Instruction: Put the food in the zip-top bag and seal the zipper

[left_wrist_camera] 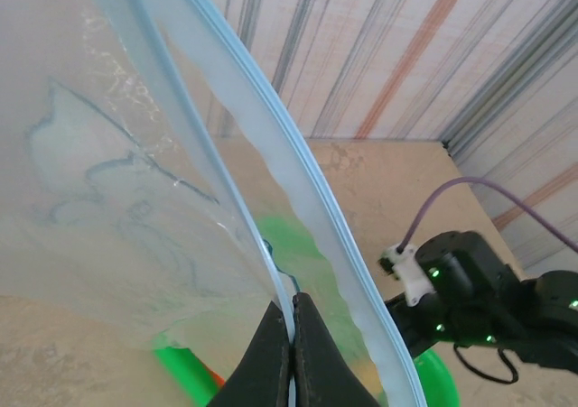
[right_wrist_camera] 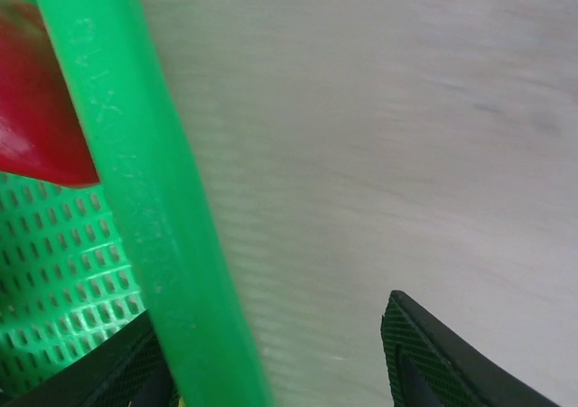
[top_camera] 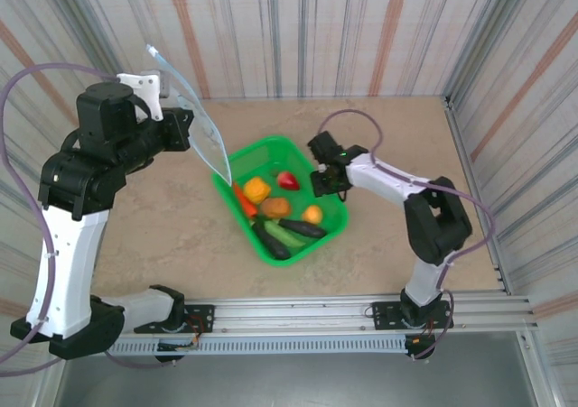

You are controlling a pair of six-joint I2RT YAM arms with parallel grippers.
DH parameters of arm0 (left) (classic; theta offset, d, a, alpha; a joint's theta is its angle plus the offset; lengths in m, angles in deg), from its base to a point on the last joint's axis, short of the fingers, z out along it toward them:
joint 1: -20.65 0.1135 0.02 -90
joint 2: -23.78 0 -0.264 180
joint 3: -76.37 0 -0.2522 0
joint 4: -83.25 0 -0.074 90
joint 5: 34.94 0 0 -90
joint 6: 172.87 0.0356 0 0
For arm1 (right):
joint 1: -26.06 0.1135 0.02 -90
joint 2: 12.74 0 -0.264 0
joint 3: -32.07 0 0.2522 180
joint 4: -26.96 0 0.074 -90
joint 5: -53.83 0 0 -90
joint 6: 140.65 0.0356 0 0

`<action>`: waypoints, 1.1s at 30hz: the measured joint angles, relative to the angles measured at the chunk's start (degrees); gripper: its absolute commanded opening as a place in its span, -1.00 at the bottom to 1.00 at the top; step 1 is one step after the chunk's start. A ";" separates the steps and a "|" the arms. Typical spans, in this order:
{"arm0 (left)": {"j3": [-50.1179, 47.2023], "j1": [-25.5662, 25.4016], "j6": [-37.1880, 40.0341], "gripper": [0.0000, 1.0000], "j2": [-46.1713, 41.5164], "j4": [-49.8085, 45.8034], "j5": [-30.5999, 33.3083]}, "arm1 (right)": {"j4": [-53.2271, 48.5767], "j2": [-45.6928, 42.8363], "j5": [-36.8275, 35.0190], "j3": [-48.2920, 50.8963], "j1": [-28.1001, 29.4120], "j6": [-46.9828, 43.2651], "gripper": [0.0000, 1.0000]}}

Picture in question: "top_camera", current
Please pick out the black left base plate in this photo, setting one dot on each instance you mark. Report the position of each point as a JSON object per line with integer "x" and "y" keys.
{"x": 203, "y": 314}

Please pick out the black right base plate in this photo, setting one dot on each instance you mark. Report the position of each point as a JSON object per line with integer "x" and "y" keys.
{"x": 384, "y": 314}

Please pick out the red toy strawberry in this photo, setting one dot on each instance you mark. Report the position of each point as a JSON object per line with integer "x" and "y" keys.
{"x": 287, "y": 181}

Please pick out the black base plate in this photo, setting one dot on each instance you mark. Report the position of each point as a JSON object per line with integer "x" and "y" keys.
{"x": 203, "y": 314}
{"x": 384, "y": 314}

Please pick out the aluminium side frame rail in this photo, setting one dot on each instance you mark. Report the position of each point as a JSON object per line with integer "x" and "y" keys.
{"x": 465, "y": 154}

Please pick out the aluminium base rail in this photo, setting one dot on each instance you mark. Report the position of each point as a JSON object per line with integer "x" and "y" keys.
{"x": 293, "y": 312}

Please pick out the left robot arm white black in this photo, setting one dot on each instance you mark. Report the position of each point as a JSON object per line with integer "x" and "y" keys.
{"x": 68, "y": 267}

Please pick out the orange toy carrot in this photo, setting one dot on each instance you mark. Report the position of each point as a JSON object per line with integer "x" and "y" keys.
{"x": 245, "y": 203}

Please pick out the grey metal panel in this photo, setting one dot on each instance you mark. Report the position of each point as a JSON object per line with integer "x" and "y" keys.
{"x": 293, "y": 380}

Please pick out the small orange toy fruit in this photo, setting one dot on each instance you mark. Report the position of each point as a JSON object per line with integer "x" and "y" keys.
{"x": 312, "y": 214}

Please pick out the green plastic basket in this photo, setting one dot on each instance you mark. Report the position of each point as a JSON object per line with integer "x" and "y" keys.
{"x": 266, "y": 154}

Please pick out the yellow orange toy pepper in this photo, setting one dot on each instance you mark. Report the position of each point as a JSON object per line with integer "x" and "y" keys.
{"x": 256, "y": 189}

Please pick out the dark purple toy eggplant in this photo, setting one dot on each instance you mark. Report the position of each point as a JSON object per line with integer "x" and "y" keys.
{"x": 302, "y": 228}
{"x": 271, "y": 242}

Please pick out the clear zip-top bag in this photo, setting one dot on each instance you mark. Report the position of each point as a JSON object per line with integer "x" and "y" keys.
{"x": 205, "y": 132}

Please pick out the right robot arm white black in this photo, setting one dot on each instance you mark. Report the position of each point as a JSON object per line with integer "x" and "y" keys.
{"x": 388, "y": 179}

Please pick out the green toy cucumber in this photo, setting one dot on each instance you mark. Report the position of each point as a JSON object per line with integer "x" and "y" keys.
{"x": 289, "y": 238}

